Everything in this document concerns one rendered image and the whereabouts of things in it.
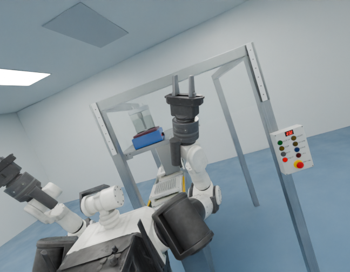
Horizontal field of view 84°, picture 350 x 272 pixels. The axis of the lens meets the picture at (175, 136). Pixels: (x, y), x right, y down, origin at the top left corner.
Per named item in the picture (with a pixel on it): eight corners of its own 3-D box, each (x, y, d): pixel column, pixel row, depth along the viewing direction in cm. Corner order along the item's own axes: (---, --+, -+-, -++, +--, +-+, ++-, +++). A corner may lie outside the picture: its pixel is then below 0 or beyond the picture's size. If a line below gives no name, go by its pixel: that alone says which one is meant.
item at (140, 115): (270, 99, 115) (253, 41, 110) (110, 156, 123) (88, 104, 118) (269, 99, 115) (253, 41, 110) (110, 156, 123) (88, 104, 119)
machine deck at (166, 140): (170, 144, 127) (168, 138, 127) (118, 163, 130) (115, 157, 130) (174, 131, 188) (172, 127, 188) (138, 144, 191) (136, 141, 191)
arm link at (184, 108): (197, 101, 54) (197, 138, 60) (208, 92, 62) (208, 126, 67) (159, 98, 60) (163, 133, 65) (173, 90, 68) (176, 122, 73)
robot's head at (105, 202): (122, 217, 57) (110, 190, 56) (91, 228, 58) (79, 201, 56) (128, 205, 63) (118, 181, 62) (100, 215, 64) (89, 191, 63)
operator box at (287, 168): (314, 166, 115) (303, 124, 111) (285, 175, 116) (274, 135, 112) (307, 163, 121) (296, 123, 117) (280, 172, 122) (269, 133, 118)
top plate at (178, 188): (154, 187, 164) (153, 184, 164) (181, 177, 163) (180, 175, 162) (149, 201, 140) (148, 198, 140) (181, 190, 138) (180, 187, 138)
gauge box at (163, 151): (181, 170, 130) (170, 142, 127) (166, 175, 131) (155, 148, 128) (181, 161, 151) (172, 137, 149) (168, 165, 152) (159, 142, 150)
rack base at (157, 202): (156, 192, 165) (155, 189, 165) (183, 183, 163) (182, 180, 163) (152, 206, 141) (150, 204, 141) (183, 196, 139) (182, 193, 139)
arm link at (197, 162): (202, 143, 65) (211, 168, 73) (184, 135, 71) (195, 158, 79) (188, 156, 63) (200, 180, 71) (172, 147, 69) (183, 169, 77)
